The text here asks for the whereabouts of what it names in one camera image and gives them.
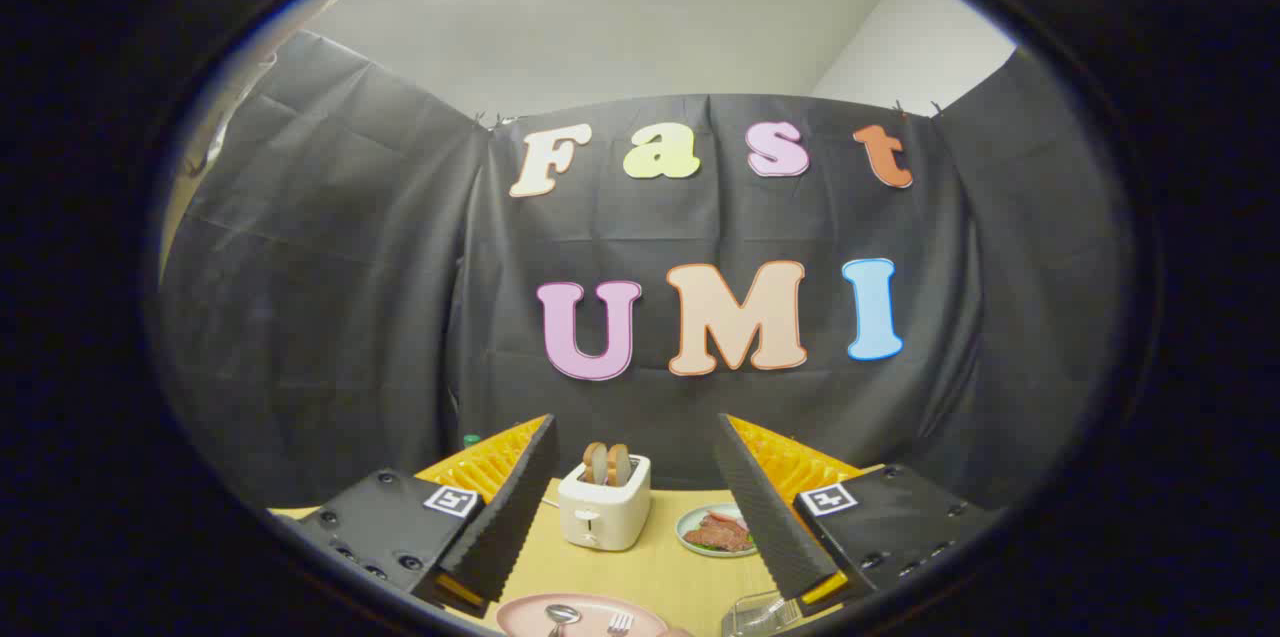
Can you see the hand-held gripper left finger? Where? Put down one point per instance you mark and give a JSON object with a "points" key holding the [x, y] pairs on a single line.
{"points": [[505, 517]]}

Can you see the cream white toaster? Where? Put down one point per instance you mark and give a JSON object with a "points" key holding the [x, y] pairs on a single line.
{"points": [[605, 512]]}

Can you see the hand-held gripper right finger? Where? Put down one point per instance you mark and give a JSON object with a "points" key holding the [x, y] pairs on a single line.
{"points": [[765, 517]]}

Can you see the toasted bread slice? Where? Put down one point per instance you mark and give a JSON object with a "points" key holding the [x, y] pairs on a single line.
{"points": [[595, 464], [619, 465]]}

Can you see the pink round plate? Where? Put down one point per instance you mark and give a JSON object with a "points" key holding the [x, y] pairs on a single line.
{"points": [[590, 617]]}

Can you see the orange carrot slice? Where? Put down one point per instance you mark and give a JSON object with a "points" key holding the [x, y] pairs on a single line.
{"points": [[722, 517]]}

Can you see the brown meat slices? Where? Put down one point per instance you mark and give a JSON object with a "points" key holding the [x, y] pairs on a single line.
{"points": [[715, 535]]}

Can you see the pale green oval plate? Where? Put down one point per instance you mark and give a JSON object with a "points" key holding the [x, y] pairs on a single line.
{"points": [[690, 539]]}

